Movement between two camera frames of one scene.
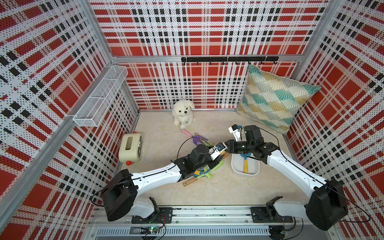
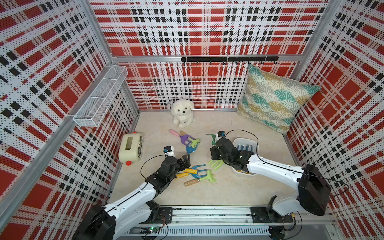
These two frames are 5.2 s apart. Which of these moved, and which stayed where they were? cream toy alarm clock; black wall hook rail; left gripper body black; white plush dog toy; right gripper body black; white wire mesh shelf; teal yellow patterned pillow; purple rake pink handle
Moved: left gripper body black; right gripper body black; purple rake pink handle
Stayed: cream toy alarm clock; teal yellow patterned pillow; black wall hook rail; white wire mesh shelf; white plush dog toy
